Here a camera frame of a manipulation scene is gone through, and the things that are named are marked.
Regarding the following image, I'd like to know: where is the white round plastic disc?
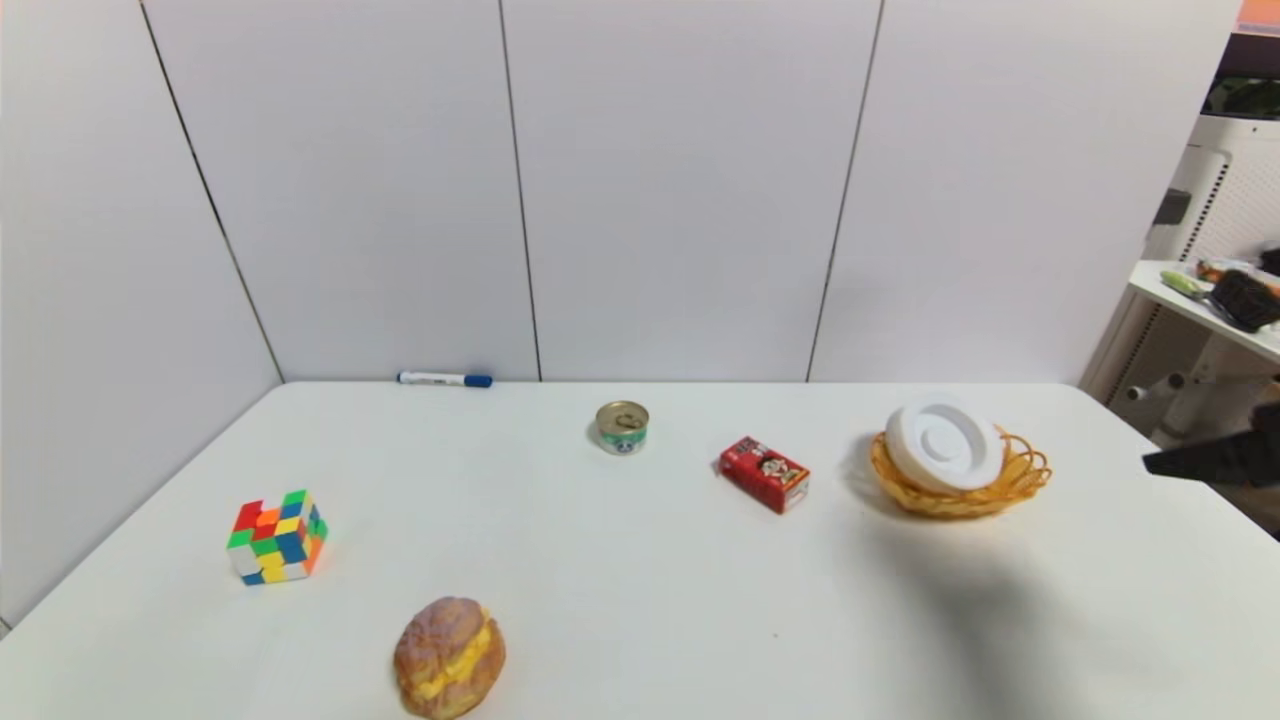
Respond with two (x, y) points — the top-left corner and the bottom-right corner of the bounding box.
(885, 396), (1007, 496)

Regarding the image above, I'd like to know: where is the orange green food item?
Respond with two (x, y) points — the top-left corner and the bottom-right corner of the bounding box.
(1196, 258), (1280, 298)

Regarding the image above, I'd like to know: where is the white side table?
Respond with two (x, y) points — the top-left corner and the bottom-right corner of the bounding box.
(1116, 259), (1280, 451)

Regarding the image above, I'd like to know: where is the multicoloured puzzle cube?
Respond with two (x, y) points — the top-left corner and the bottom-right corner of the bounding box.
(227, 488), (329, 587)

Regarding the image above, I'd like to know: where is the black mesh object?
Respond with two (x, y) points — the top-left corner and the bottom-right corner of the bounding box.
(1208, 268), (1280, 334)

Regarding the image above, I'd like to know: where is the red printed carton box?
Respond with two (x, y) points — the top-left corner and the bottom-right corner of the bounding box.
(717, 435), (811, 514)

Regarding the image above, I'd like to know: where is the small green labelled tin can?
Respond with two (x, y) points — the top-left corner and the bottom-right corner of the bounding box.
(595, 400), (650, 456)

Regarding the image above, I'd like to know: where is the brown cream filled bun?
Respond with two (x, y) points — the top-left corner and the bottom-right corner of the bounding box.
(393, 596), (507, 720)

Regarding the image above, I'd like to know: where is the yellow woven basket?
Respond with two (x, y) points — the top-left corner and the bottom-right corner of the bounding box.
(869, 428), (1053, 520)

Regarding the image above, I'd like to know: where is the white perforated panel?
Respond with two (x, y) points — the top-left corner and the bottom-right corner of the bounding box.
(1078, 117), (1280, 406)

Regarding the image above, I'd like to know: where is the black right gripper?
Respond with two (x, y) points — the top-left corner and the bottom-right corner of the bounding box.
(1141, 401), (1280, 489)

